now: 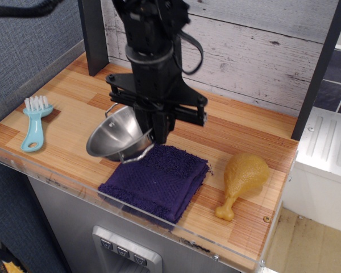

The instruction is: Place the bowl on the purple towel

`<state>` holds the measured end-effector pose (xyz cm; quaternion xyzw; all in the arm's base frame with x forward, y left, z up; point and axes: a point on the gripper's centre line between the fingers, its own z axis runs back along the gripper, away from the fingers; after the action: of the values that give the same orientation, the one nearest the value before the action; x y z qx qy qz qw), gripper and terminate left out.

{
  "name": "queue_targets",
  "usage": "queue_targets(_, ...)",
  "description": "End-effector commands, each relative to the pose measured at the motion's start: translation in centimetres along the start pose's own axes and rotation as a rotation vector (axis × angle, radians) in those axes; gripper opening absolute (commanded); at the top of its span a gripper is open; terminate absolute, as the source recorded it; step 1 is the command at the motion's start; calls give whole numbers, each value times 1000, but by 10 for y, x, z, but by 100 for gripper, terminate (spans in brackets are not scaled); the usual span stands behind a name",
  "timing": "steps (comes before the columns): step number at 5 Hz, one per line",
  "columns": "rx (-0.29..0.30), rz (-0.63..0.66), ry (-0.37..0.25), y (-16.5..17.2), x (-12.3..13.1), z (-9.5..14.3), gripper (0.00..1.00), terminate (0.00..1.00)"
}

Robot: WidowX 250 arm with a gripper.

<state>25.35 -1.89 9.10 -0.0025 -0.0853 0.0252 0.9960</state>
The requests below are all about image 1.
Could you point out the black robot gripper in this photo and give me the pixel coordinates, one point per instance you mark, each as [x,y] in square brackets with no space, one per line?
[156,84]

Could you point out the stainless steel bowl with handles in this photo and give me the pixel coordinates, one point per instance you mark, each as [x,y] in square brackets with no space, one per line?
[119,137]

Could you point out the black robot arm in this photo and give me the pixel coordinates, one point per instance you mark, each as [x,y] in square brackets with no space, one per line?
[151,27]

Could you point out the purple folded towel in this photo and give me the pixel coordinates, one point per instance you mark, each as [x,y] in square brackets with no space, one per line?
[162,183]

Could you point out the yellow toy chicken drumstick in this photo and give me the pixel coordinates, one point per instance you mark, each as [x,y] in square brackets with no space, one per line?
[243,172]

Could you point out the light blue dish brush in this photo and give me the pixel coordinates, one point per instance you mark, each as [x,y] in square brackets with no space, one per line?
[36,108]

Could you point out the grey control panel with buttons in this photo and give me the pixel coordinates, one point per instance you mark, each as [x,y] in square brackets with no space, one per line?
[119,254]

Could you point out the clear acrylic front guard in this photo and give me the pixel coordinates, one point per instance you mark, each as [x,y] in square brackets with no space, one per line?
[199,242]

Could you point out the white toy sink drainboard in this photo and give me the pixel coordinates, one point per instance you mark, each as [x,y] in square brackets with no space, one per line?
[320,144]

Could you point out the yellow object bottom left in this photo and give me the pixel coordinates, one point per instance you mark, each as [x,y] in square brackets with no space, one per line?
[12,268]

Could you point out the dark grey left post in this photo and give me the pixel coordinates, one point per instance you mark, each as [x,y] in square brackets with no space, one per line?
[94,35]

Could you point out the dark grey post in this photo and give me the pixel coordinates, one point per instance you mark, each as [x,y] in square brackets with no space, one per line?
[94,35]
[320,70]

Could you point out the dark grey right post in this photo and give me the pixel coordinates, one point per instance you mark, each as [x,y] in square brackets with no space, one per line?
[320,70]

